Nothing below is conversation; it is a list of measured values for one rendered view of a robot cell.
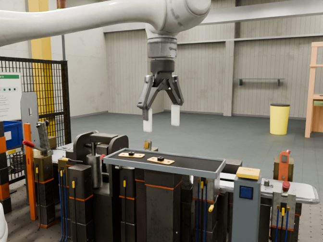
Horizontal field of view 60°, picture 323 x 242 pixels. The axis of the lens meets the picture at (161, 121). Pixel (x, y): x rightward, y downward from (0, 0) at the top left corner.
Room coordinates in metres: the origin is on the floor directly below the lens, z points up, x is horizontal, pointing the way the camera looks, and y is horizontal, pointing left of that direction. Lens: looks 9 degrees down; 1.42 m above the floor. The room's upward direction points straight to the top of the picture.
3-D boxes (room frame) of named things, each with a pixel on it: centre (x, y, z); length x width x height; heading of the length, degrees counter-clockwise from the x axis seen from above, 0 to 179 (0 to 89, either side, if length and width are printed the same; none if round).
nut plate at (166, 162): (0.85, 0.00, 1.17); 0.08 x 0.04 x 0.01; 56
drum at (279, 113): (7.05, -3.00, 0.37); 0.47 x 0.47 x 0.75
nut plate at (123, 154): (0.91, 0.10, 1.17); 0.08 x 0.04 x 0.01; 76
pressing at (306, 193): (1.26, 0.05, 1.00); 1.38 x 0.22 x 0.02; 67
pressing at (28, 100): (1.56, 0.74, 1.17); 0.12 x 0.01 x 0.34; 157
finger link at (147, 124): (0.82, 0.04, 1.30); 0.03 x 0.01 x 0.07; 50
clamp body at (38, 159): (1.28, 0.57, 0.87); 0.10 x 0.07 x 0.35; 157
